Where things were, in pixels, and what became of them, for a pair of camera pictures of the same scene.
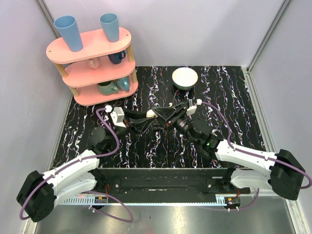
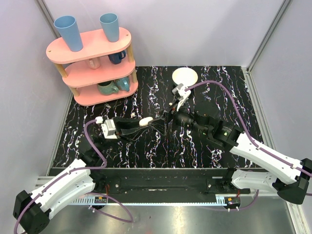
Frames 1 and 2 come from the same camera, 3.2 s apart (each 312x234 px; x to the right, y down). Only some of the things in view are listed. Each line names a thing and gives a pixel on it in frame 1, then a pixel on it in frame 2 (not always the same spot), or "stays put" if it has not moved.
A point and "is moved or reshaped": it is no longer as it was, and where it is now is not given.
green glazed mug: (107, 88) stays put
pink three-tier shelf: (101, 72) stays put
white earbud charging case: (150, 113) is moved or reshaped
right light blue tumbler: (110, 23) stays put
